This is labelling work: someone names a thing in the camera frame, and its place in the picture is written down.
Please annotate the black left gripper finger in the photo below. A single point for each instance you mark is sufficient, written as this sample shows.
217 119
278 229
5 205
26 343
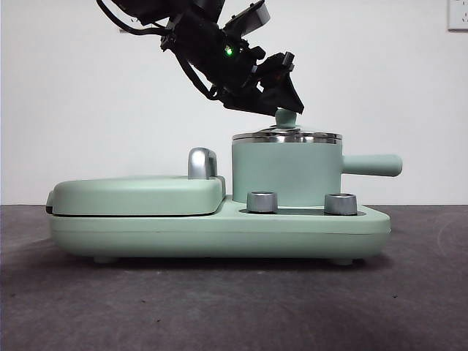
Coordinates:
287 97
245 104

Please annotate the glass pot lid green knob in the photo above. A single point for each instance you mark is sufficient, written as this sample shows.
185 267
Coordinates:
285 118

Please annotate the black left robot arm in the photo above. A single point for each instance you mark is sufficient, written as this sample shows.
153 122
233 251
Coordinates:
194 29

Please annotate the silver control knob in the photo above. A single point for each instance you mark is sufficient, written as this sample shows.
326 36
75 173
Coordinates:
262 202
340 204

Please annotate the mint green breakfast machine base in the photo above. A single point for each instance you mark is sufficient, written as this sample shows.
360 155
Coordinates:
219 234

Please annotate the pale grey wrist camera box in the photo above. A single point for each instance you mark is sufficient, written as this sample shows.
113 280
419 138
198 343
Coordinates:
252 18

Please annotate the white wall socket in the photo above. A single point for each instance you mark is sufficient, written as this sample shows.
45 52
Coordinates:
459 14

